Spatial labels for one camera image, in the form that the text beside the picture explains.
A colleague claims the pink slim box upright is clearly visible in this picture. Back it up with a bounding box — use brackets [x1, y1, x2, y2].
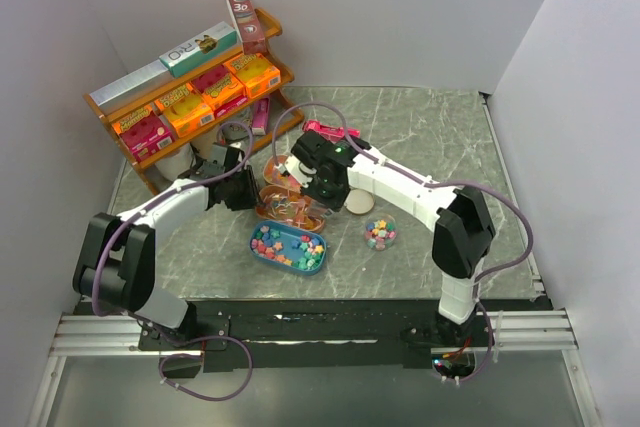
[251, 97, 270, 135]

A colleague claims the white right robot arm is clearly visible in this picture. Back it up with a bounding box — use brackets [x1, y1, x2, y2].
[277, 132, 496, 346]

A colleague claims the blue tin of star candies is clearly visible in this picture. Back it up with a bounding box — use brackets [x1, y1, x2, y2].
[248, 220, 327, 276]

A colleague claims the wooden three-tier shelf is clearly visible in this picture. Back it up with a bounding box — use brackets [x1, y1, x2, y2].
[84, 22, 294, 194]

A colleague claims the white paper roll on shelf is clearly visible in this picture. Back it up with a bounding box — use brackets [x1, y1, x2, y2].
[155, 143, 194, 182]

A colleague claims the printed paper roll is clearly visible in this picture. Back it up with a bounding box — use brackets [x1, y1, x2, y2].
[221, 108, 252, 143]

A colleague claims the silver long box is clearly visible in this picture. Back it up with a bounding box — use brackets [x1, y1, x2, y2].
[90, 59, 174, 114]

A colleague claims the orange sponge box middle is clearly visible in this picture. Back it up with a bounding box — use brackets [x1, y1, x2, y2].
[154, 82, 214, 138]

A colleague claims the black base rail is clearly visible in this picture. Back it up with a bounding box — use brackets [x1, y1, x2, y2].
[134, 298, 551, 373]

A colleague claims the orange sponge box right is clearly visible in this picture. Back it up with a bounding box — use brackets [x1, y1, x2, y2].
[224, 53, 281, 99]

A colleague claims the pink tin of gummies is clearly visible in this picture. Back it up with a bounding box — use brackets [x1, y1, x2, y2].
[263, 158, 300, 192]

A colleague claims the beige paper roll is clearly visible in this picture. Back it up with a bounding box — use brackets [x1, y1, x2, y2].
[191, 129, 218, 160]

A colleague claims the pink box on table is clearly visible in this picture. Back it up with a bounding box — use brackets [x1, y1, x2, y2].
[302, 119, 360, 142]

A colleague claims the pink sponge box left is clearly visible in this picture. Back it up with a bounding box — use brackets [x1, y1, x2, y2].
[112, 104, 175, 162]

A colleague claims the pink tin of lollipops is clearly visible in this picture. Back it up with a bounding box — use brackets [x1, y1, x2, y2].
[255, 185, 325, 233]

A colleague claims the red tall carton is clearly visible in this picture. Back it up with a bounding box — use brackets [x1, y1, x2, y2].
[227, 0, 267, 55]

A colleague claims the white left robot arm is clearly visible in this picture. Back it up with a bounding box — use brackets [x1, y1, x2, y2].
[72, 144, 259, 349]

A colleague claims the red orange sponge box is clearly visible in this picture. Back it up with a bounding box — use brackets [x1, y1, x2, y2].
[191, 65, 245, 110]

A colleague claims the teal long box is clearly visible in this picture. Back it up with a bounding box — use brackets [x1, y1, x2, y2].
[159, 22, 238, 77]

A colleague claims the gold jar lid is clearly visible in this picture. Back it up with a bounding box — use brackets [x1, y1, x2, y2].
[344, 189, 375, 215]

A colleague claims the clear plastic jar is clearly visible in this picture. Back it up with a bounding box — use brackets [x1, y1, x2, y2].
[364, 214, 397, 251]

